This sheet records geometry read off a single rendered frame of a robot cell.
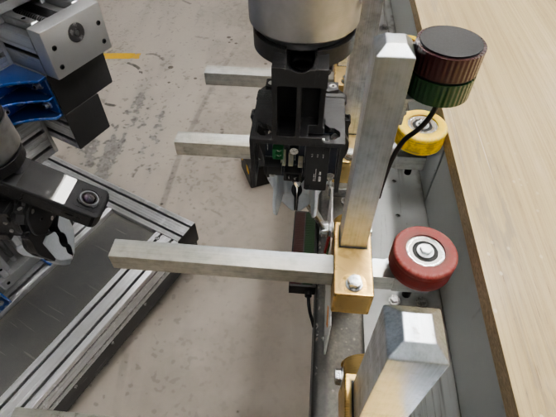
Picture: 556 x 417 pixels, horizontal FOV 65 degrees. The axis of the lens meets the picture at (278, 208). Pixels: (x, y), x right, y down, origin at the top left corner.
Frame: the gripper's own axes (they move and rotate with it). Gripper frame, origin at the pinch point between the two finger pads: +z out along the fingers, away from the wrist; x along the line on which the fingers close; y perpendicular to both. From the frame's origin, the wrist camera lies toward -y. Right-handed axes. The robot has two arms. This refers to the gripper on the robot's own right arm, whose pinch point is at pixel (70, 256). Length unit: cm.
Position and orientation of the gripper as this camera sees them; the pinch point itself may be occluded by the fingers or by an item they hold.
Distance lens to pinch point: 70.2
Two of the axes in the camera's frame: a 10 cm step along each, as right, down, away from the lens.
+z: 0.0, 6.5, 7.6
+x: -0.9, 7.6, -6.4
